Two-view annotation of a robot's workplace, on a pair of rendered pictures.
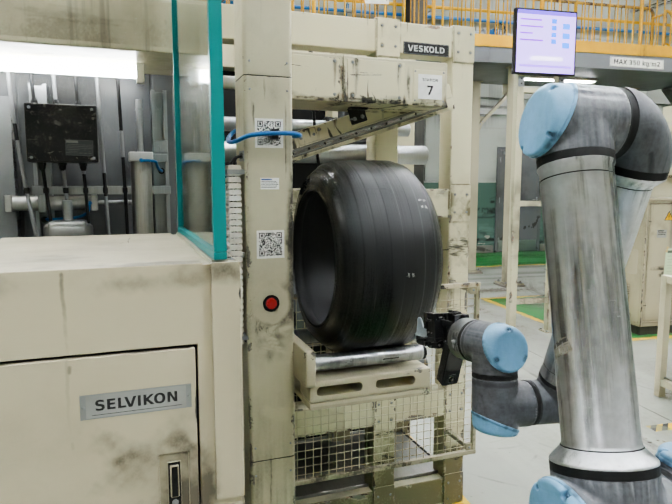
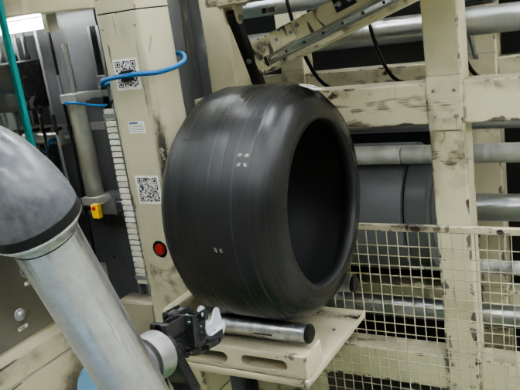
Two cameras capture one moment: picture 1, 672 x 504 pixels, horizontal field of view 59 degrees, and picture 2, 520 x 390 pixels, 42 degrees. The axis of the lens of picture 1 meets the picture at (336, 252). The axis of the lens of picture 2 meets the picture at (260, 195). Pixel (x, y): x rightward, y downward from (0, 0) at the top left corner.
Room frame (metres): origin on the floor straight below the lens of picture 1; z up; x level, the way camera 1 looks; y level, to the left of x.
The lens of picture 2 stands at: (0.72, -1.29, 1.61)
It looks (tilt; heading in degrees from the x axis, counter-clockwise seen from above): 15 degrees down; 51
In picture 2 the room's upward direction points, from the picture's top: 8 degrees counter-clockwise
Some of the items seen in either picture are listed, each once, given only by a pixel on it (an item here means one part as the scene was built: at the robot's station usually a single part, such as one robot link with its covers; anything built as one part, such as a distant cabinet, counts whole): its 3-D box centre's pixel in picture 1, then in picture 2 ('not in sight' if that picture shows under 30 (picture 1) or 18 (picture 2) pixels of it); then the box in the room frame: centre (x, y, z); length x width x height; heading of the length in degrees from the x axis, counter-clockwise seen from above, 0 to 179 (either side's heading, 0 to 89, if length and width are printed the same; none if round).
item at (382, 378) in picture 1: (366, 380); (247, 350); (1.59, -0.08, 0.84); 0.36 x 0.09 x 0.06; 110
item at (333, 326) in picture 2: (347, 377); (275, 336); (1.72, -0.04, 0.80); 0.37 x 0.36 x 0.02; 20
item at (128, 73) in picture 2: (263, 134); (143, 69); (1.62, 0.20, 1.51); 0.19 x 0.19 x 0.06; 20
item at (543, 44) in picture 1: (544, 42); not in sight; (5.32, -1.82, 2.60); 0.60 x 0.05 x 0.55; 104
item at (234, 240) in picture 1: (236, 255); (133, 196); (1.56, 0.27, 1.19); 0.05 x 0.04 x 0.48; 20
